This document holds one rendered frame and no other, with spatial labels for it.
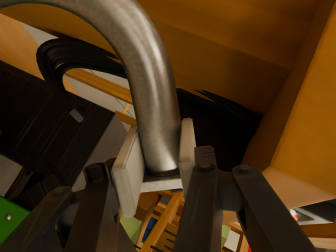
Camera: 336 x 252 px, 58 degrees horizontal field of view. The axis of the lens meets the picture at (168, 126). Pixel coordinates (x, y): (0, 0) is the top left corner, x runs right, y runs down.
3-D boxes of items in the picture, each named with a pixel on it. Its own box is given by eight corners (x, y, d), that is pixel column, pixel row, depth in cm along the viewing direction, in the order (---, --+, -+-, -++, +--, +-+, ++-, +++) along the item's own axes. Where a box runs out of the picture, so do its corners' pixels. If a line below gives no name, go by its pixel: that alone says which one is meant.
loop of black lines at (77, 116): (37, 105, 51) (252, 209, 43) (4, 78, 42) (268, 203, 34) (73, 50, 54) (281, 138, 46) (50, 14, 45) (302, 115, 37)
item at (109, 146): (15, 155, 93) (109, 206, 86) (-63, 121, 65) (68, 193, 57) (48, 105, 98) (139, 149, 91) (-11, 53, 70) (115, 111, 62)
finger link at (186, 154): (177, 161, 15) (192, 160, 15) (181, 118, 22) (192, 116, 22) (186, 212, 16) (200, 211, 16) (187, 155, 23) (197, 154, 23)
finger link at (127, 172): (135, 217, 16) (121, 219, 16) (147, 160, 23) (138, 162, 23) (123, 168, 15) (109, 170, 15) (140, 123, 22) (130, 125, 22)
